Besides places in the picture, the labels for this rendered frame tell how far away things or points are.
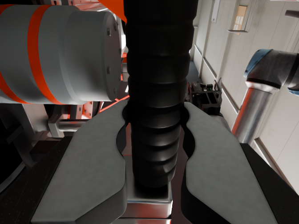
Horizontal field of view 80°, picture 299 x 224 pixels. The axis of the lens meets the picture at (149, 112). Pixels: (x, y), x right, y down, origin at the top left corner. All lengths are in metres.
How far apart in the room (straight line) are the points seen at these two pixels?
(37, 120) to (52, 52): 0.18
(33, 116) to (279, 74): 0.72
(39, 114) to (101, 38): 0.21
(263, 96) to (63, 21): 0.67
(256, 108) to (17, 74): 0.70
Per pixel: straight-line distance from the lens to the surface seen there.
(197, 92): 0.45
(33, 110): 0.38
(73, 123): 0.40
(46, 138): 0.38
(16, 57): 0.27
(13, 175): 0.49
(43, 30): 0.26
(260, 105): 0.77
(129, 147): 0.26
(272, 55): 0.78
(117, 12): 0.79
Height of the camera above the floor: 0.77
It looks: 33 degrees up
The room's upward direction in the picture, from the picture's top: 179 degrees counter-clockwise
